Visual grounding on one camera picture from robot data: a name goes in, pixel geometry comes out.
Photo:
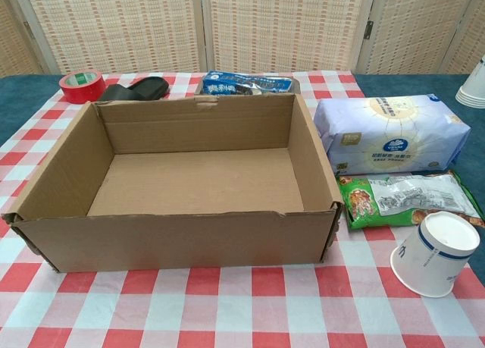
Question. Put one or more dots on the green snack packet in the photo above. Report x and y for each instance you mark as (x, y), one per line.
(363, 205)

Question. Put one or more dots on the white plastic tissue pack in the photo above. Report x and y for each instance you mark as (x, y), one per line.
(390, 135)

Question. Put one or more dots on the white single paper cup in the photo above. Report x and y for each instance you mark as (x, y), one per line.
(428, 261)

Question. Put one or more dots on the blue packet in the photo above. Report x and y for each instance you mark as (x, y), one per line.
(231, 84)

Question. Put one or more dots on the open brown cardboard box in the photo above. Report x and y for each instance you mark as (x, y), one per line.
(182, 242)

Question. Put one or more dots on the black slide slipper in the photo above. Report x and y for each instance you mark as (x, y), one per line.
(146, 88)

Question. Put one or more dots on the red white checkered tablecloth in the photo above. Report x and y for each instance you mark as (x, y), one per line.
(227, 310)

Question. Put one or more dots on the red tape roll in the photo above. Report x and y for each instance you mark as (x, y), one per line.
(81, 90)

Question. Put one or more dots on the woven bamboo folding screen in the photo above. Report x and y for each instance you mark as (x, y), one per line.
(125, 26)

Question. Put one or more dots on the stack of white paper cups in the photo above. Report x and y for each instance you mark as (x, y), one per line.
(473, 90)

